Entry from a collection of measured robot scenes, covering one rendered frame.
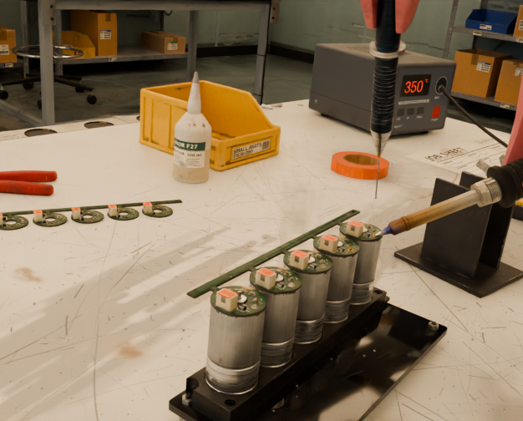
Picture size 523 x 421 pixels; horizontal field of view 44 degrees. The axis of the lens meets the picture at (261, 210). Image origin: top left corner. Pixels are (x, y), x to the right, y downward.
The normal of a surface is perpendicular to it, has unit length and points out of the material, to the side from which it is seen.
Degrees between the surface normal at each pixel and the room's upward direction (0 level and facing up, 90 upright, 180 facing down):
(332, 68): 90
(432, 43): 90
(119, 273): 0
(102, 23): 89
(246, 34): 90
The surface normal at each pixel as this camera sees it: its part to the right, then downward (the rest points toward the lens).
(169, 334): 0.09, -0.92
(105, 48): 0.76, 0.30
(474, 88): -0.64, 0.20
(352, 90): -0.80, 0.15
